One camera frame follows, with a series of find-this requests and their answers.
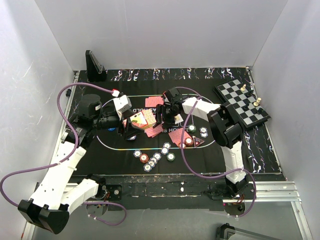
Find face up playing card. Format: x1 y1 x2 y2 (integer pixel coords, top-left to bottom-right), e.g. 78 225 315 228
174 114 184 124

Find red cards pile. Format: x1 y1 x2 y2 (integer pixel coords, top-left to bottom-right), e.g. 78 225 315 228
144 124 163 138

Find red card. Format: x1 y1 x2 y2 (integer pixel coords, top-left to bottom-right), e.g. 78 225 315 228
176 138 193 148

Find green poker chip stack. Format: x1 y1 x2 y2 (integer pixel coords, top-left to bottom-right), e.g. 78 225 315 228
166 153 176 162

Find blue poker chip stack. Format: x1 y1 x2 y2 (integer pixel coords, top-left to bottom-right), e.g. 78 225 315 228
143 152 162 172

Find blue chips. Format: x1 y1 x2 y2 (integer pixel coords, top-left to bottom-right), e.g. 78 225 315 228
129 135 137 141
133 150 142 158

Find red playing card deck box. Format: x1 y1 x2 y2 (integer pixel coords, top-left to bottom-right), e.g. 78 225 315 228
130 109 157 130

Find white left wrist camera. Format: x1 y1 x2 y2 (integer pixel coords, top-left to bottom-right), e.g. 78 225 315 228
113 95 132 113

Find black silver chess board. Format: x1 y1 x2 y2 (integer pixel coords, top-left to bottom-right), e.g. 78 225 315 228
215 79 271 129

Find black triangular dealer button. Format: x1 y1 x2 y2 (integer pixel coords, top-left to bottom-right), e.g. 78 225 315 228
192 136 205 148

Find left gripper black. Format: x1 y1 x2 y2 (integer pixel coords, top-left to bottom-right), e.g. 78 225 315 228
93 109 145 138

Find white chess piece tall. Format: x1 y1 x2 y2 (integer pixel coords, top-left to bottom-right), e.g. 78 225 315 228
240 84 246 92

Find red chips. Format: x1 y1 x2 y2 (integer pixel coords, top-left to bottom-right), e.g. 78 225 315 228
178 137 193 149

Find black chess pawn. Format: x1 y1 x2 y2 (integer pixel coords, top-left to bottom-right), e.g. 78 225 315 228
243 104 250 111

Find black poker felt mat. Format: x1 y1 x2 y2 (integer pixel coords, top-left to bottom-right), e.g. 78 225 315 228
74 79 251 176

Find red poker chip stack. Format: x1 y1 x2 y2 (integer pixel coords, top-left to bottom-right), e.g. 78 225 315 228
139 153 149 164

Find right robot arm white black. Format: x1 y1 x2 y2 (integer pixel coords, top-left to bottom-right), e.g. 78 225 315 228
155 86 248 199

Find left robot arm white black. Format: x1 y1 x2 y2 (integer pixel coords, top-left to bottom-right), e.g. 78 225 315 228
17 94 134 235

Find black case bottom corner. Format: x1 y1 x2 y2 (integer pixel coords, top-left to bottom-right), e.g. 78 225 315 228
215 223 276 240

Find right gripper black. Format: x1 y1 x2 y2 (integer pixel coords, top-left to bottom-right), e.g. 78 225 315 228
153 104 181 130

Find black card shoe holder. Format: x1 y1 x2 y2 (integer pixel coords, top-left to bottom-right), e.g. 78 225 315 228
85 50 107 83

